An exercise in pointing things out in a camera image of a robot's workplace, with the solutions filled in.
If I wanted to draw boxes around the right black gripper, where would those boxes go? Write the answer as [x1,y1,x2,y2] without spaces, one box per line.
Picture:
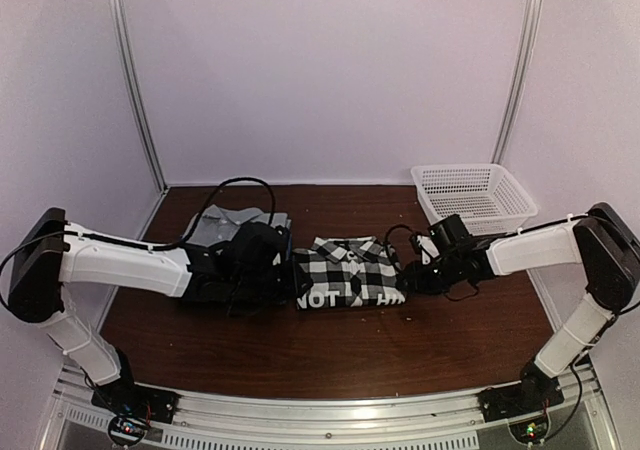
[395,253,462,296]

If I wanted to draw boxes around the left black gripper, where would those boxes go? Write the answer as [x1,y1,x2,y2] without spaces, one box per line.
[233,259,314,303]

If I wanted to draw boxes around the grey shirt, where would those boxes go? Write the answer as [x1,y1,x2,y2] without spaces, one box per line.
[187,205,291,249]

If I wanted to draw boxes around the black white checkered shirt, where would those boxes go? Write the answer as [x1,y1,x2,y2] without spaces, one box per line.
[293,236,406,310]

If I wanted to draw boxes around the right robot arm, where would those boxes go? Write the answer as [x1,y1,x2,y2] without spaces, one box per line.
[398,202,639,412]

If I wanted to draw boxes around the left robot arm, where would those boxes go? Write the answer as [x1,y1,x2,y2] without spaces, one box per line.
[3,208,304,414]

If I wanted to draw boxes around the white plastic basket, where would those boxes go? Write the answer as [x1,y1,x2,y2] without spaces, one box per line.
[410,163,538,235]

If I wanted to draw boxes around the right circuit board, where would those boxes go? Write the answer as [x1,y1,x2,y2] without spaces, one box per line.
[509,417,550,446]

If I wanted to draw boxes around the circuit board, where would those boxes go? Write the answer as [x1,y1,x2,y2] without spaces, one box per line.
[107,415,150,446]
[509,417,550,446]

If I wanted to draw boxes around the left circuit board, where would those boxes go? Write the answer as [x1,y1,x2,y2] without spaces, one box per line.
[107,415,150,446]

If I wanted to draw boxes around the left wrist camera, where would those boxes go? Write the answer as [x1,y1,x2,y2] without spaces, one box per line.
[223,222,290,269]

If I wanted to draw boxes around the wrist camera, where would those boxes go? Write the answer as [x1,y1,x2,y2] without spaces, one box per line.
[409,214,471,261]
[223,222,290,269]

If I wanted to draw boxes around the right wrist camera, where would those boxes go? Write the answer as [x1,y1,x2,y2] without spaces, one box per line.
[409,214,471,261]

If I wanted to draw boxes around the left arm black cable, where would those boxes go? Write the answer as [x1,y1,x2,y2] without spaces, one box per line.
[0,178,277,316]

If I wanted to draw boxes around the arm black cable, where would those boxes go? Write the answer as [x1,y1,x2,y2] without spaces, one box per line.
[0,178,277,316]
[384,212,601,271]

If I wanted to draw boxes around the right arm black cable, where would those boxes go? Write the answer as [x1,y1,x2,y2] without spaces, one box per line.
[384,212,601,271]

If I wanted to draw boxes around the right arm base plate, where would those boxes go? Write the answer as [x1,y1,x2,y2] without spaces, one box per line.
[477,379,565,423]

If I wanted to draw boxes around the aluminium front rail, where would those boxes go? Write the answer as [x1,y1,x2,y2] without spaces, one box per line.
[39,354,624,450]

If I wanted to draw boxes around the right aluminium frame post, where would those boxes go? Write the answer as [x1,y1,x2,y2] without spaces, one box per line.
[491,0,543,164]

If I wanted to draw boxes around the aluminium frame post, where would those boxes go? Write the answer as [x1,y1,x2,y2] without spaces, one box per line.
[108,0,168,193]
[491,0,543,164]

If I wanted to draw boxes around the left aluminium frame post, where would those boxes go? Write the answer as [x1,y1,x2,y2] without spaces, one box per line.
[108,0,168,193]

